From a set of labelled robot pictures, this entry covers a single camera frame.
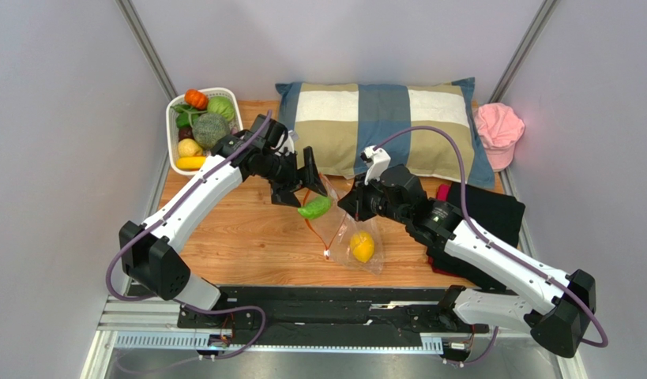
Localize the dark green leafy toy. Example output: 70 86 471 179
173 103 207 129

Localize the green toy pepper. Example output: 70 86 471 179
297 196 333 220

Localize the yellow toy banana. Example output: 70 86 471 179
175 156 207 171

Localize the pale yellow toy pear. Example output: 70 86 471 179
177 138 204 158

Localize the pink cap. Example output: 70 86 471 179
474 103 525 172

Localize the yellow toy lemon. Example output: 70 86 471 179
349 231 375 263

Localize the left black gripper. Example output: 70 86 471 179
258 147 327 208

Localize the black folded cloth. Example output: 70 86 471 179
426 186 525 292

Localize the plaid blue beige pillow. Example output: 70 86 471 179
275 77 495 189

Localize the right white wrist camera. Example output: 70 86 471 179
361 145 391 186

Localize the netted green toy melon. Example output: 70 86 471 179
192 113 231 150

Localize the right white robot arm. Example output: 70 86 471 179
338 165 596 358

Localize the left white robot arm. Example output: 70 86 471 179
110 114 327 312

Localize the green toy cabbage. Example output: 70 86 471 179
206 96 236 122

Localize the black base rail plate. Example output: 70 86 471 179
128 283 492 349

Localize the clear zip bag orange zipper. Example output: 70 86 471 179
303 175 385 275

